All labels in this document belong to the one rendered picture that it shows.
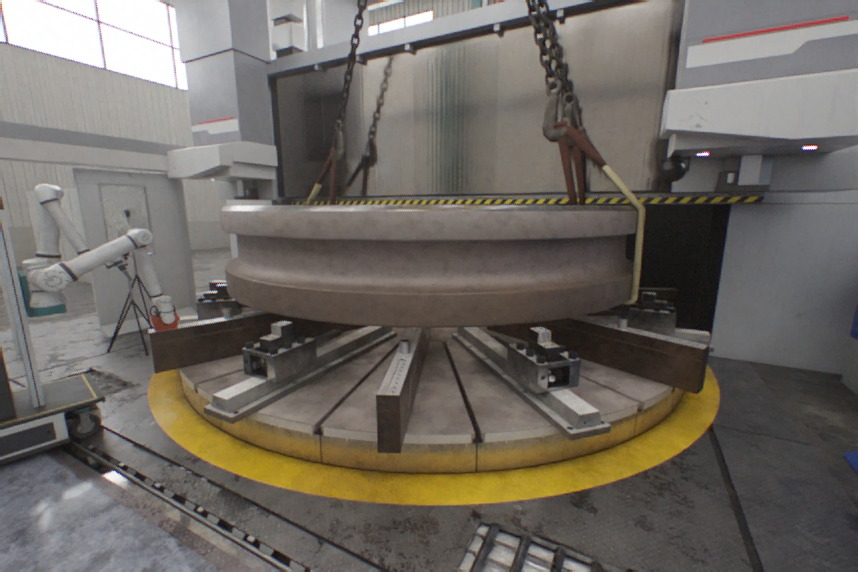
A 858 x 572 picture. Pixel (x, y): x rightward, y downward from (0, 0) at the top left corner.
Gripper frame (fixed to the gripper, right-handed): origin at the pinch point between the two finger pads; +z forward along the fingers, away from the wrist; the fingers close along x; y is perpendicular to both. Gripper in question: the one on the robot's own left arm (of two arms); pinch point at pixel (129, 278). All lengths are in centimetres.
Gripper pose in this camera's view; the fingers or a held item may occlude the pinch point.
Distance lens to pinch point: 433.9
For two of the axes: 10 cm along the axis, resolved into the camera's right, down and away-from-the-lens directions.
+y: 6.8, -5.1, 5.2
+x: -6.3, -0.4, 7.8
